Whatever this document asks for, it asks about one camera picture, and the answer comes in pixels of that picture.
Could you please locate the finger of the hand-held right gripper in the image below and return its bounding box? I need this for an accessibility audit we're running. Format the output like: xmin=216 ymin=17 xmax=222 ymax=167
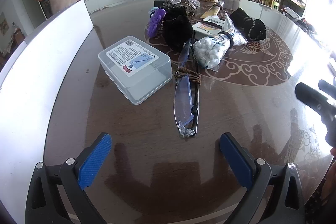
xmin=295 ymin=83 xmax=336 ymax=119
xmin=318 ymin=80 xmax=336 ymax=98

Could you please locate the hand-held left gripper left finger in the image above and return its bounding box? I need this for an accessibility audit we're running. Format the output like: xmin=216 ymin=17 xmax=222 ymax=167
xmin=25 ymin=132 xmax=113 ymax=224

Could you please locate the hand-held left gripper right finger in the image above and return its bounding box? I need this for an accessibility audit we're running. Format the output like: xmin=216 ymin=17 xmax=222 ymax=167
xmin=220 ymin=132 xmax=306 ymax=224

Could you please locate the brown hair tie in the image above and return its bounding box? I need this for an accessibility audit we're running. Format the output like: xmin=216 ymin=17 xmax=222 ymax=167
xmin=174 ymin=70 xmax=202 ymax=86

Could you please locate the cluttered side counter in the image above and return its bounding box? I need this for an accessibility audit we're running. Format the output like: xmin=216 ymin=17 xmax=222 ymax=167
xmin=282 ymin=6 xmax=324 ymax=39

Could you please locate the clear blue reading glasses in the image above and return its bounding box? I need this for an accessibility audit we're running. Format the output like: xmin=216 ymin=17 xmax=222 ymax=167
xmin=173 ymin=38 xmax=202 ymax=138

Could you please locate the clear cellophane bag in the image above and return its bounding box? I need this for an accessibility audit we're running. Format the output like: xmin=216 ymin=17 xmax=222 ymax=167
xmin=224 ymin=11 xmax=248 ymax=46

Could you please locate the clear plastic box with label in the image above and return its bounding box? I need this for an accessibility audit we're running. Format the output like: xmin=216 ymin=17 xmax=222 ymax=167
xmin=98 ymin=36 xmax=173 ymax=105

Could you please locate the clear bag of cotton balls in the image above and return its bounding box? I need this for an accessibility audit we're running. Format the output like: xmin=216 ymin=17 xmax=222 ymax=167
xmin=193 ymin=32 xmax=235 ymax=71

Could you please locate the white cardboard box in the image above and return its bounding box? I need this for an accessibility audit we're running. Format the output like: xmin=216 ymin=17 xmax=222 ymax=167
xmin=192 ymin=17 xmax=227 ymax=40

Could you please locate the black velvet scrunchie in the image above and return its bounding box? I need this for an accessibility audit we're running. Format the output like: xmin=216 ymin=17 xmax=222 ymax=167
xmin=163 ymin=7 xmax=195 ymax=51

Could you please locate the purple hair claw clip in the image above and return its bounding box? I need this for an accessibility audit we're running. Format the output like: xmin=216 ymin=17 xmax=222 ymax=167
xmin=147 ymin=8 xmax=167 ymax=38

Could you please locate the black pouch with chain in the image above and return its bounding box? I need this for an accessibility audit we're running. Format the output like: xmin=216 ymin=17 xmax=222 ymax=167
xmin=229 ymin=7 xmax=267 ymax=41

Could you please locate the framed wall picture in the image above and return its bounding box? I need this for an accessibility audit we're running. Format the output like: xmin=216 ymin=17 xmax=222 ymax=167
xmin=0 ymin=12 xmax=10 ymax=36

